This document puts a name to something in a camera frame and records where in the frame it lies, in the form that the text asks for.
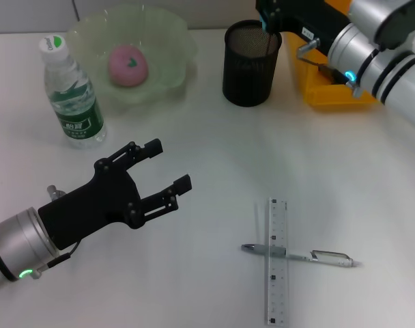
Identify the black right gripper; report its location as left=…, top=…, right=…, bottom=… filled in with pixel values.
left=255, top=0, right=352, bottom=52

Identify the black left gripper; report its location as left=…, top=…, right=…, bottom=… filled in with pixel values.
left=38, top=138, right=193, bottom=250

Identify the clear water bottle green label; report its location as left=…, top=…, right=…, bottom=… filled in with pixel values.
left=38, top=33, right=108, bottom=150

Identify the pink round ball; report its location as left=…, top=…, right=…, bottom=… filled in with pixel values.
left=107, top=44, right=149, bottom=88

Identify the transparent plastic ruler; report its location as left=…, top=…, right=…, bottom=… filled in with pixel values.
left=263, top=197, right=290, bottom=325

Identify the black mesh pen holder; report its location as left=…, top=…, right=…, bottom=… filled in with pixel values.
left=223, top=19, right=283, bottom=107

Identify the translucent green fruit bowl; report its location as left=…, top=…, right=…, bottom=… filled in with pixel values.
left=66, top=5, right=199, bottom=115

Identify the white silver ballpoint pen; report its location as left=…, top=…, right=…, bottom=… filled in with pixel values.
left=240, top=243, right=364, bottom=269

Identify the yellow plastic storage bin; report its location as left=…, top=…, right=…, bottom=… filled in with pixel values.
left=285, top=30, right=382, bottom=110

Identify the right gripper cable with connector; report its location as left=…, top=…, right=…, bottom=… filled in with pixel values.
left=296, top=37, right=364, bottom=98

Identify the gripper cable with connector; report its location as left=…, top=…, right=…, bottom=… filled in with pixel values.
left=296, top=37, right=364, bottom=98
left=29, top=184, right=82, bottom=279

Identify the left gripper cable with connector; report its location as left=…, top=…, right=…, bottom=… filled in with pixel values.
left=29, top=184, right=82, bottom=279

